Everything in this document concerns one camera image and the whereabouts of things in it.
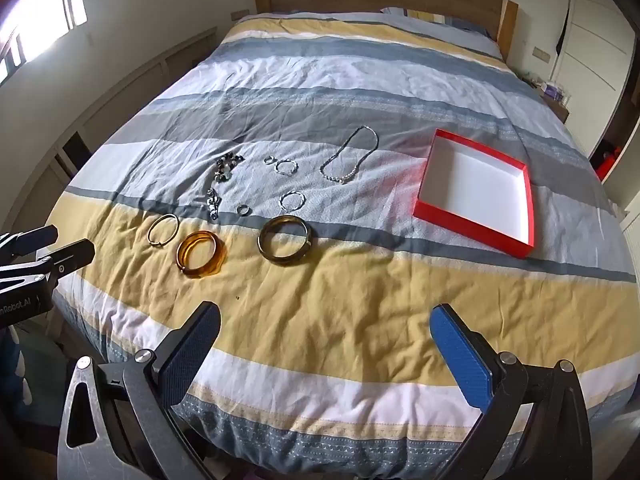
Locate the red object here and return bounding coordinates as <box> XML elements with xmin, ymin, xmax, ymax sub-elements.
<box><xmin>590</xmin><ymin>145</ymin><xmax>623</xmax><ymax>181</ymax></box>

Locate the window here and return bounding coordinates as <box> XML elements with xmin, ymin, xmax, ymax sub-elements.
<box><xmin>0</xmin><ymin>0</ymin><xmax>88</xmax><ymax>86</ymax></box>

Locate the dark bead bracelet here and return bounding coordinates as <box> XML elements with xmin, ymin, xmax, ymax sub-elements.
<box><xmin>204</xmin><ymin>151</ymin><xmax>247</xmax><ymax>223</ymax></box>

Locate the dark tortoiseshell bangle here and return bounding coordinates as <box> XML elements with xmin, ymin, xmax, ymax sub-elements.
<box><xmin>257</xmin><ymin>215</ymin><xmax>316</xmax><ymax>262</ymax></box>

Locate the grey pillow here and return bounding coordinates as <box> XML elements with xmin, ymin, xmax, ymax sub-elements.
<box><xmin>380</xmin><ymin>6</ymin><xmax>502</xmax><ymax>56</ymax></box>

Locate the purple box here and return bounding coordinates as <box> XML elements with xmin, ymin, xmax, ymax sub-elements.
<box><xmin>542</xmin><ymin>81</ymin><xmax>568</xmax><ymax>106</ymax></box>

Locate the striped yellow grey duvet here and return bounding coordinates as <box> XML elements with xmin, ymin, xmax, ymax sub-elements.
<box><xmin>50</xmin><ymin>7</ymin><xmax>638</xmax><ymax>473</ymax></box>

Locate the thin gold bangle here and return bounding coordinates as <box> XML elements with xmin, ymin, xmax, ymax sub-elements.
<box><xmin>148</xmin><ymin>214</ymin><xmax>180</xmax><ymax>248</ymax></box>

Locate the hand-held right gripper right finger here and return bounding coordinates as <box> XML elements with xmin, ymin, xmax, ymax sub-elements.
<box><xmin>429</xmin><ymin>303</ymin><xmax>593</xmax><ymax>480</ymax></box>

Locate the silver pearl necklace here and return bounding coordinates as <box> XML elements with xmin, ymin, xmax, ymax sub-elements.
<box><xmin>320</xmin><ymin>126</ymin><xmax>378</xmax><ymax>185</ymax></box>

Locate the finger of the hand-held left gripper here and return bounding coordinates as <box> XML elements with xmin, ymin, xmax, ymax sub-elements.
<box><xmin>0</xmin><ymin>225</ymin><xmax>58</xmax><ymax>261</ymax></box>
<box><xmin>0</xmin><ymin>239</ymin><xmax>96</xmax><ymax>291</ymax></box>

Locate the amber bangle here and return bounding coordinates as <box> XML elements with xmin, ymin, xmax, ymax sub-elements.
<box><xmin>175</xmin><ymin>230</ymin><xmax>227</xmax><ymax>279</ymax></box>

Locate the blue white patterned cloth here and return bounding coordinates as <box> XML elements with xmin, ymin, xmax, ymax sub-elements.
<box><xmin>0</xmin><ymin>327</ymin><xmax>31</xmax><ymax>411</ymax></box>

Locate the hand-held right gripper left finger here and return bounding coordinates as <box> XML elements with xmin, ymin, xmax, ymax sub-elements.
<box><xmin>56</xmin><ymin>301</ymin><xmax>222</xmax><ymax>480</ymax></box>

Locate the wooden nightstand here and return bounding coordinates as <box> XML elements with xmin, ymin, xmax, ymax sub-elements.
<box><xmin>520</xmin><ymin>72</ymin><xmax>572</xmax><ymax>123</ymax></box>

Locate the red shallow box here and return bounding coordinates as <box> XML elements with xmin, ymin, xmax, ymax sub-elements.
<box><xmin>412</xmin><ymin>128</ymin><xmax>536</xmax><ymax>260</ymax></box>

